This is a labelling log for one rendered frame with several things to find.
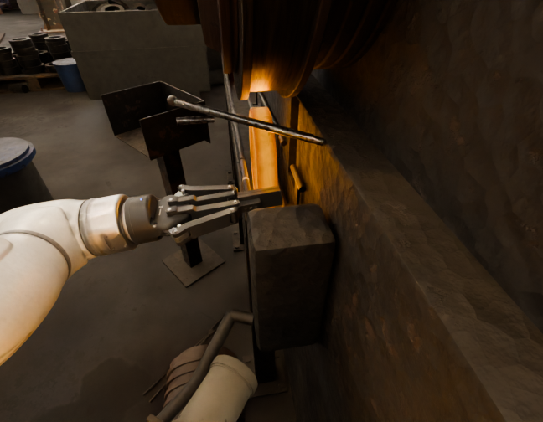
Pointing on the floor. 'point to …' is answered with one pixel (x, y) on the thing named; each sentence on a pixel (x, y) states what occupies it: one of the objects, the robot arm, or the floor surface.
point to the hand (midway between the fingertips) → (260, 198)
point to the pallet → (28, 62)
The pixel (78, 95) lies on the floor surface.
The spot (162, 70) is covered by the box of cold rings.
